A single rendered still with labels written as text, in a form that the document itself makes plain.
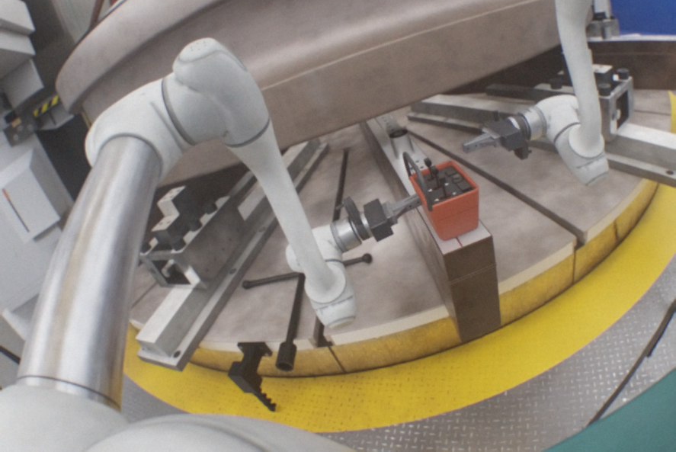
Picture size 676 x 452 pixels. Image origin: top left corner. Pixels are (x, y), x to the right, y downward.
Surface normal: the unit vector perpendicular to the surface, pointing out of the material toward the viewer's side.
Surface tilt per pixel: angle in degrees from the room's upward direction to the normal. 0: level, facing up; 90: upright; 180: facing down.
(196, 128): 117
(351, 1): 90
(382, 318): 0
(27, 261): 90
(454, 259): 90
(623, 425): 0
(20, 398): 30
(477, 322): 90
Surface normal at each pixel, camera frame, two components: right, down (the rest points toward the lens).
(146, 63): -0.27, 0.54
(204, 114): 0.41, 0.64
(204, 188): 0.72, 0.07
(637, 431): -0.34, -0.83
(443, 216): 0.12, 0.55
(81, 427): 0.64, -0.74
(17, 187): 0.42, 0.29
